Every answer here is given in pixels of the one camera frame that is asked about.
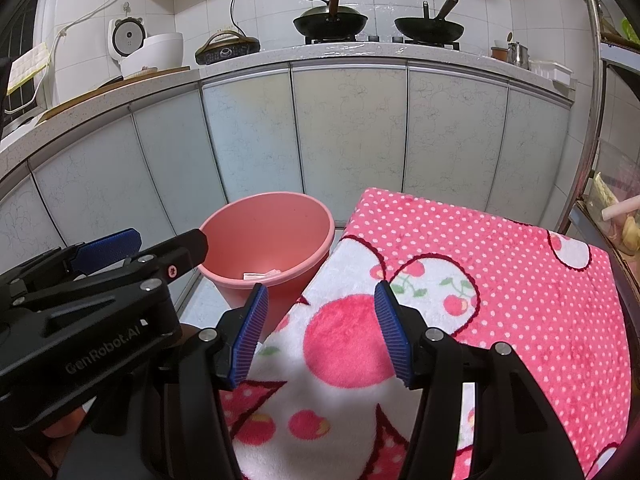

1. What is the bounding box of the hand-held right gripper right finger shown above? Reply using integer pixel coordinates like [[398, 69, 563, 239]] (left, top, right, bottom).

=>
[[374, 280, 586, 480]]

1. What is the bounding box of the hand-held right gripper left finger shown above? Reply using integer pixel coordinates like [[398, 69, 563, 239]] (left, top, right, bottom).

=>
[[142, 283, 269, 480]]

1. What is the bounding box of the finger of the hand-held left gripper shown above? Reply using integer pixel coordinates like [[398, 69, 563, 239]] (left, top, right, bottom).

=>
[[10, 229, 209, 311], [0, 228, 142, 296]]

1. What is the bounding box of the pink plastic bucket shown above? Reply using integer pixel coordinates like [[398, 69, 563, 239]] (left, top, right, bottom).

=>
[[198, 191, 336, 338]]

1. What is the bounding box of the person's left forearm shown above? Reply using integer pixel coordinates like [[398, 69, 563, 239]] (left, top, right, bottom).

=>
[[40, 395, 98, 438]]

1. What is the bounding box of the pink dotted cherry blanket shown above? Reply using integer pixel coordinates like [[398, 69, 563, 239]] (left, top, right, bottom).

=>
[[220, 187, 631, 480]]

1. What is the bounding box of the wooden cutting board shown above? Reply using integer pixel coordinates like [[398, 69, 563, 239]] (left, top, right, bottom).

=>
[[37, 66, 191, 121]]

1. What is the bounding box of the yellow cloth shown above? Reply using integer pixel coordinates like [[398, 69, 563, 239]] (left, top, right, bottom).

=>
[[7, 42, 51, 95]]

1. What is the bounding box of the white rice cooker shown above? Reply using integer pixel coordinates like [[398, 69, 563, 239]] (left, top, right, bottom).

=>
[[109, 16, 185, 78]]

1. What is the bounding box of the kitchen counter cabinet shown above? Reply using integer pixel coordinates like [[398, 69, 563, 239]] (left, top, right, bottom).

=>
[[0, 42, 576, 321]]

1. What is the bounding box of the dark window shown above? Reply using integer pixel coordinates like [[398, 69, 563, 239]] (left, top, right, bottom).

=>
[[0, 0, 41, 126]]

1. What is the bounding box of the clear plastic container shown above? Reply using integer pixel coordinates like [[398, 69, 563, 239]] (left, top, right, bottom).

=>
[[587, 137, 640, 256]]

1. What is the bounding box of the white rolling pin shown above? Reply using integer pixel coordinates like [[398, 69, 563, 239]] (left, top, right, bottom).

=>
[[602, 196, 640, 221]]

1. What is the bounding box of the black wok with lid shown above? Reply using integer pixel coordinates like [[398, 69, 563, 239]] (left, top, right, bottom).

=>
[[292, 0, 368, 41]]

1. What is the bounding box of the metal shelf rack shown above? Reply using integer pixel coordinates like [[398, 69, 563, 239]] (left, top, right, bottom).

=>
[[557, 0, 640, 281]]

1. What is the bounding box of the gas stove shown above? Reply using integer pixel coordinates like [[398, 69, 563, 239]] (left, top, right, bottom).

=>
[[305, 34, 461, 51]]

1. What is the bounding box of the metal cup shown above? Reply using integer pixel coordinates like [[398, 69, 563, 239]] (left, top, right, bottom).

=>
[[507, 32, 531, 68]]

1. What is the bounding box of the white plastic tray box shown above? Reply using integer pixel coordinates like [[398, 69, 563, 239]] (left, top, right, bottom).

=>
[[529, 60, 573, 85]]

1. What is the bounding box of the white power cable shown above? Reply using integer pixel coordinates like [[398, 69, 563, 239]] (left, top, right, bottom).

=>
[[50, 0, 126, 41]]

